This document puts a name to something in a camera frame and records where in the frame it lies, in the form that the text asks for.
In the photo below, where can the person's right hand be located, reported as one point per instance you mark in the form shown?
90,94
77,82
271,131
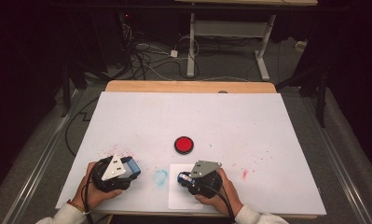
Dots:
225,199

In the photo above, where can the dark table grommet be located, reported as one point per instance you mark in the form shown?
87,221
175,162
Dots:
222,91

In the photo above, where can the round red ink pad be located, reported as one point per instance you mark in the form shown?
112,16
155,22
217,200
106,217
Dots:
184,144

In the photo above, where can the person's left hand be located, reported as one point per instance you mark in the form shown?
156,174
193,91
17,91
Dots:
90,196

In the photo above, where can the black metal stand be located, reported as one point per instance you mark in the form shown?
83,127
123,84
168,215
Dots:
65,93
321,99

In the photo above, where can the white paper sheet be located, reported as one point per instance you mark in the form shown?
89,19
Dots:
180,200

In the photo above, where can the white power adapter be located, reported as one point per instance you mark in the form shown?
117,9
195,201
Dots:
173,53

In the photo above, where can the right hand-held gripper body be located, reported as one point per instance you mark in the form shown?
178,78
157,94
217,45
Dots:
205,180

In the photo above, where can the metal floor rail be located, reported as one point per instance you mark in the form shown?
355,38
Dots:
339,161
40,161

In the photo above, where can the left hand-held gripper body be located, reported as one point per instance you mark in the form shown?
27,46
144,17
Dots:
112,169

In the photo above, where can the blue stamp cap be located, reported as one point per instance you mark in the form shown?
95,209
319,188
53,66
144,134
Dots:
133,168

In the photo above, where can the white board table cover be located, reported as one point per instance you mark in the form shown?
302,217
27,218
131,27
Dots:
174,118

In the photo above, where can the white metal table frame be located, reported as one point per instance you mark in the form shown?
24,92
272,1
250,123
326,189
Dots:
230,28

